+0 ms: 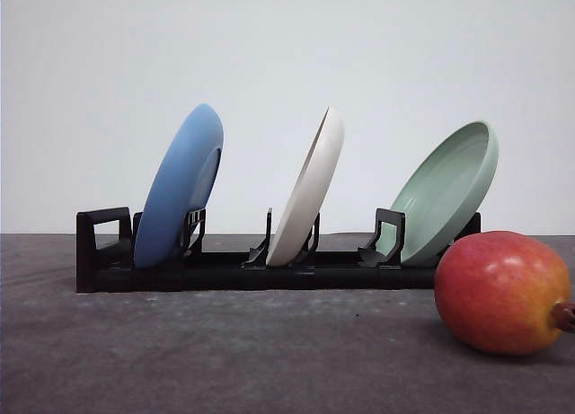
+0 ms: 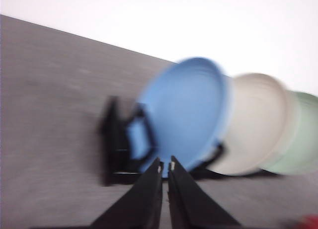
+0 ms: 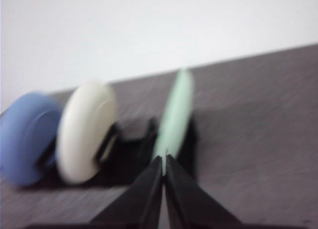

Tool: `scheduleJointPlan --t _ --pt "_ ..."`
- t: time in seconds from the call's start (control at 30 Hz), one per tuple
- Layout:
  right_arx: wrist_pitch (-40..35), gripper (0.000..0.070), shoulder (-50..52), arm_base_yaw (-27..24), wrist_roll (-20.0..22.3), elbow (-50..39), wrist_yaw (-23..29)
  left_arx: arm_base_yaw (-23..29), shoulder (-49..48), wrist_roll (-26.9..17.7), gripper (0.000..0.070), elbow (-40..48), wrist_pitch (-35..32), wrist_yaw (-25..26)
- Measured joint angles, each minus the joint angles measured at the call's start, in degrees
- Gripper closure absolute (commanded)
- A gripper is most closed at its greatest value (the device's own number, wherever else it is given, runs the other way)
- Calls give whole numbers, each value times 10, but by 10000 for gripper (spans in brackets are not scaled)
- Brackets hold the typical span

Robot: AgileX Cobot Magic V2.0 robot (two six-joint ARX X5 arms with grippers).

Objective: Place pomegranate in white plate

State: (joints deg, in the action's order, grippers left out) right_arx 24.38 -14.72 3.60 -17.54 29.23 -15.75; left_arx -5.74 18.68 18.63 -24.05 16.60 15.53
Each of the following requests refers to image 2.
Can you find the black dish rack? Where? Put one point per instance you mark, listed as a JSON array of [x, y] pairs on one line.
[[126, 149]]

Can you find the green plate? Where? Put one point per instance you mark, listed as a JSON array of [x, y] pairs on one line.
[[302, 158]]

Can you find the white plate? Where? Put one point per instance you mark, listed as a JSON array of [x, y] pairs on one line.
[[255, 124]]

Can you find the blue plate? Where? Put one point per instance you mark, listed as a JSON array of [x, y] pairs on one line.
[[182, 114]]

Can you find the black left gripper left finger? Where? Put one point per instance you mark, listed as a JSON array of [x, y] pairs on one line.
[[139, 208]]

